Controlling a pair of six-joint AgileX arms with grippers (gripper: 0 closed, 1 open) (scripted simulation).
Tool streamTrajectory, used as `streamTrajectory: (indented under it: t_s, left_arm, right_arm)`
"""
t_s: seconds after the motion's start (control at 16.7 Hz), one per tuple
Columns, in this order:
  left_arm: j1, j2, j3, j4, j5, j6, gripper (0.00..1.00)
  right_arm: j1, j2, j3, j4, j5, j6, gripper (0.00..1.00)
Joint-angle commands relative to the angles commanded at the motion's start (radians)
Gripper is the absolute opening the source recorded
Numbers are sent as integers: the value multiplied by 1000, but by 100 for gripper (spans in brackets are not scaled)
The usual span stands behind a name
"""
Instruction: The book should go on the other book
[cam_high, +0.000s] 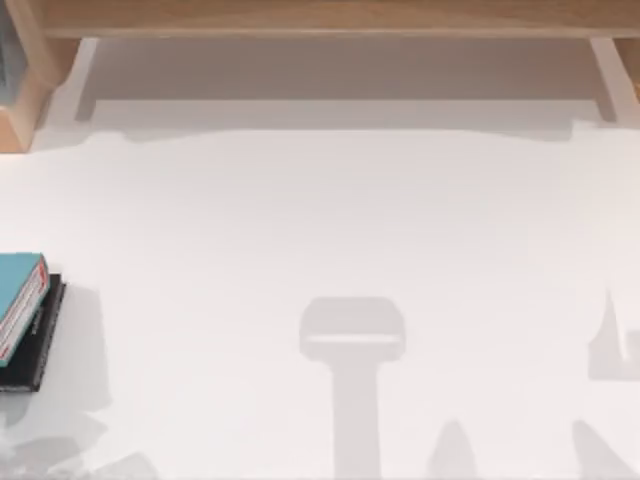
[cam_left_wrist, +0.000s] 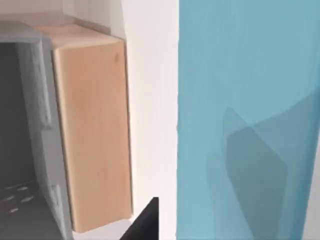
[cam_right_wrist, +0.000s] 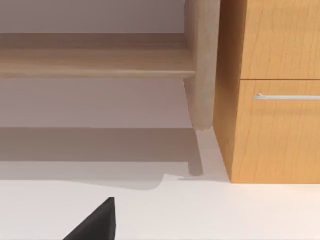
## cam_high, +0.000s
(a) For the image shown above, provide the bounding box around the wooden shelf unit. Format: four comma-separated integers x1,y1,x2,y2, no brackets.
0,0,640,154

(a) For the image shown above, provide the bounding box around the black book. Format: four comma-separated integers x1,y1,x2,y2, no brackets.
0,272,68,394

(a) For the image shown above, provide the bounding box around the teal book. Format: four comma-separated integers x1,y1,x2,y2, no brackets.
0,252,51,369

